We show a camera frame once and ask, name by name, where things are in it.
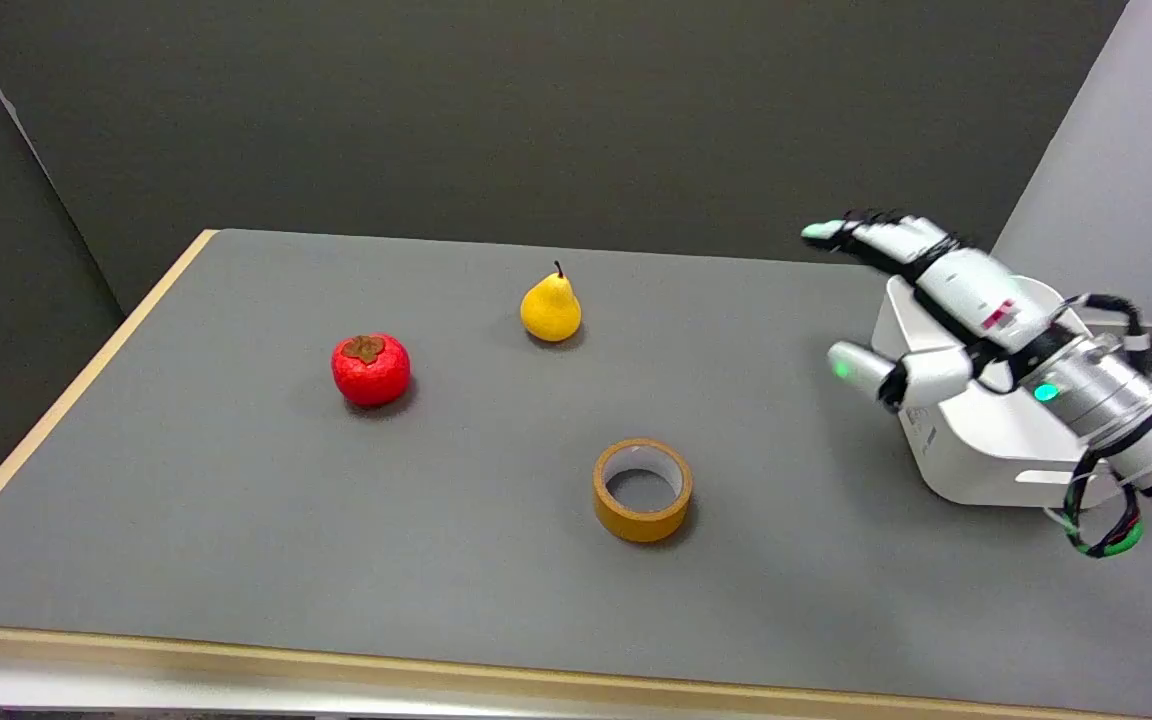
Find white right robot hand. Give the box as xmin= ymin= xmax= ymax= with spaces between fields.
xmin=801 ymin=210 xmax=1082 ymax=413

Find yellow tape roll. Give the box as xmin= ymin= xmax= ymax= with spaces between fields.
xmin=593 ymin=438 xmax=694 ymax=544

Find white plastic bin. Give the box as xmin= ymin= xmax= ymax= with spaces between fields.
xmin=870 ymin=272 xmax=1122 ymax=508

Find yellow toy pear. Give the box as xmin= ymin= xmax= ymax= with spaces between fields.
xmin=520 ymin=261 xmax=583 ymax=344

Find red toy persimmon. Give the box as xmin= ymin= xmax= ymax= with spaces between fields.
xmin=331 ymin=333 xmax=412 ymax=408

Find black and green cable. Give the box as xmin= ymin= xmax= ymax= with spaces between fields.
xmin=1054 ymin=292 xmax=1152 ymax=559

